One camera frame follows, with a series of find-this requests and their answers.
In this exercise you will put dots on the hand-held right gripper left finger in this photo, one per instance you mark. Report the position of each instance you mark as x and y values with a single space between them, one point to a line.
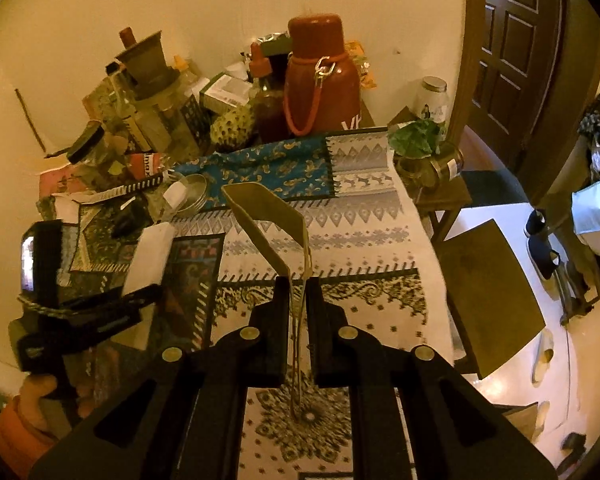
280 340

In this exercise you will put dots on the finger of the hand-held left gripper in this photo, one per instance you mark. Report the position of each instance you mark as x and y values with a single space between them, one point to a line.
125 312

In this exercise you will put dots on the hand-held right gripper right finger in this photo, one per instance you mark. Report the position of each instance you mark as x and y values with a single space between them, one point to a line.
317 345

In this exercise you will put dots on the white paper tissue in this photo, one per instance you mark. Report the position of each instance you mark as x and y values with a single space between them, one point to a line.
147 260

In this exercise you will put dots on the tan cardboard strip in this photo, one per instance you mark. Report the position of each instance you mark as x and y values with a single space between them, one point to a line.
270 220

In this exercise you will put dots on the round metal tin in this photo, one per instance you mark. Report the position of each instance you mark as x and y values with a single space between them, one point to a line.
196 195

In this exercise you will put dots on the person's left forearm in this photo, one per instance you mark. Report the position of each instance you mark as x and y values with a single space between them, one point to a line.
17 440

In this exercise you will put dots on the person's left hand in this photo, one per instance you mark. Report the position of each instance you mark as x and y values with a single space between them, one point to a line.
42 405

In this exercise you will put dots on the small black object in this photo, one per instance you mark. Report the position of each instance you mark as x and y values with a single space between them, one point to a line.
130 220

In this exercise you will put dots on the patchwork tablecloth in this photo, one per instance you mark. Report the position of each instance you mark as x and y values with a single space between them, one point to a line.
370 240

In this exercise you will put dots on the red packet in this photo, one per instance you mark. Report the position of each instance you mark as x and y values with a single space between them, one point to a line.
145 166

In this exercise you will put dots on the black-lidded glass jar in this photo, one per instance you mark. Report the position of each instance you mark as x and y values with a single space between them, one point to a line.
97 152

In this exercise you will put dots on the dark wooden stool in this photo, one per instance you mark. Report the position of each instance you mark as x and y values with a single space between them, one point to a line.
490 300

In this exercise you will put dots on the small wooden side table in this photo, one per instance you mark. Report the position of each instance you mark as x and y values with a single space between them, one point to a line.
445 200

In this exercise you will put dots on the clear glass liquor bottle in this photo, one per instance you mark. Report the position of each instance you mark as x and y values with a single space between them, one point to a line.
140 115

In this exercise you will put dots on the green custard apple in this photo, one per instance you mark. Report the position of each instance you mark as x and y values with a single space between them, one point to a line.
232 129

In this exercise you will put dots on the labelled glass jar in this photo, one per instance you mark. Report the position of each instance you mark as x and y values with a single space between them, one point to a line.
435 167

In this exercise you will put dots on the thin wooden stick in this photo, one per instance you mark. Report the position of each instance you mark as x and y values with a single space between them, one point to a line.
29 120

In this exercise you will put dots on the pale slipper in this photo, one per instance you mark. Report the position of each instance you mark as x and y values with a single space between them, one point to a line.
543 357
541 415

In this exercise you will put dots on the orange-capped sauce bottle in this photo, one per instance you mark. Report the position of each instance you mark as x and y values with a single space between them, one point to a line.
270 110

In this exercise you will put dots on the dark doormat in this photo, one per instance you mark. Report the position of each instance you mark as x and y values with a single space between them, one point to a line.
495 185

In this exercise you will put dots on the white carton box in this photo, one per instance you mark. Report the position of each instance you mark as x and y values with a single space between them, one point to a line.
225 92

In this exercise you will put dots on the black shoe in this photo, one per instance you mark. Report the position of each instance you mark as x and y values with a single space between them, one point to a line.
545 259
535 224

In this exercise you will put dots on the brown ceramic vase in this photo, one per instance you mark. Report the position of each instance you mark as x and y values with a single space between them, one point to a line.
147 62

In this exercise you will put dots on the red thermos flask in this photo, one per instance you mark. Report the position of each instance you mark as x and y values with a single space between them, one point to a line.
325 85

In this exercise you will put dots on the glass jar with metal lid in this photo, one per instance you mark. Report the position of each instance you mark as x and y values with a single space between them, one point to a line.
432 105

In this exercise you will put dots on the dark wine bottle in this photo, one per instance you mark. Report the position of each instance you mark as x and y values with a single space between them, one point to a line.
127 37

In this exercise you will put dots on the orange snack packet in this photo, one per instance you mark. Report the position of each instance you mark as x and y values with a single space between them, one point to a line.
364 67

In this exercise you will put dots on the white face mask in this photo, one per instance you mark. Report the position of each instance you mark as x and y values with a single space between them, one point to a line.
595 220

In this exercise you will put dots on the clothes rack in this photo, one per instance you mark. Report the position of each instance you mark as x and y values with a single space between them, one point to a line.
595 160

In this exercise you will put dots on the brown panelled door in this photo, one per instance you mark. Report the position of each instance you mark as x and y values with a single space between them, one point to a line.
515 60

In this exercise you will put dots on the wooden door frame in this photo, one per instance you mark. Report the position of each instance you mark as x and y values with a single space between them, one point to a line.
575 110

